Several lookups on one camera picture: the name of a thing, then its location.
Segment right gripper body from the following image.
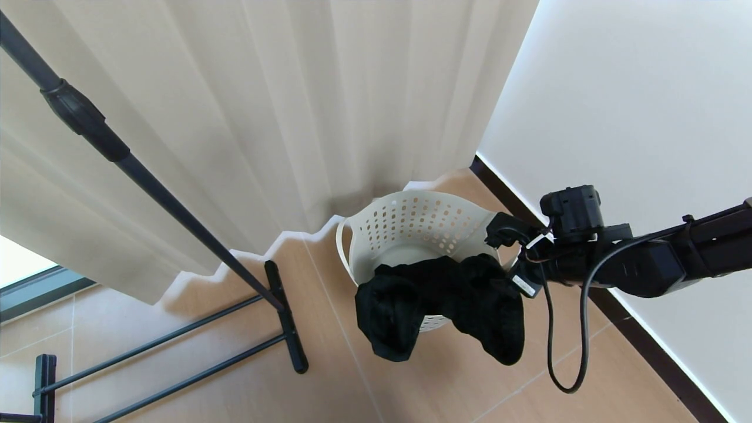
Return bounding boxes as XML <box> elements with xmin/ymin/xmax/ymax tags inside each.
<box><xmin>485</xmin><ymin>213</ymin><xmax>687</xmax><ymax>298</ymax></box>

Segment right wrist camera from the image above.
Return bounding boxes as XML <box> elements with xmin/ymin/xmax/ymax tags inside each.
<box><xmin>540</xmin><ymin>185</ymin><xmax>634</xmax><ymax>243</ymax></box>

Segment black clothes rack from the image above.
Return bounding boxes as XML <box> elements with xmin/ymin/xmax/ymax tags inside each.
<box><xmin>0</xmin><ymin>12</ymin><xmax>309</xmax><ymax>423</ymax></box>

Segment black garment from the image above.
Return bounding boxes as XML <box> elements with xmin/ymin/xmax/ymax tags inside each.
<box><xmin>355</xmin><ymin>264</ymin><xmax>427</xmax><ymax>362</ymax></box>

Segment white laundry basket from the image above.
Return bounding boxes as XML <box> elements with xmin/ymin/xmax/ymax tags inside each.
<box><xmin>336</xmin><ymin>190</ymin><xmax>518</xmax><ymax>334</ymax></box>

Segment window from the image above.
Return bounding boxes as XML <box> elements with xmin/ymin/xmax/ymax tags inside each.
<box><xmin>0</xmin><ymin>235</ymin><xmax>98</xmax><ymax>324</ymax></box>

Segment black shorts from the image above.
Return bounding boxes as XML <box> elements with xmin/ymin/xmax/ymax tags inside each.
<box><xmin>411</xmin><ymin>254</ymin><xmax>525</xmax><ymax>366</ymax></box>

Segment beige curtain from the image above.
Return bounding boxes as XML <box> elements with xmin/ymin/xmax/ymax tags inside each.
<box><xmin>0</xmin><ymin>0</ymin><xmax>540</xmax><ymax>306</ymax></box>

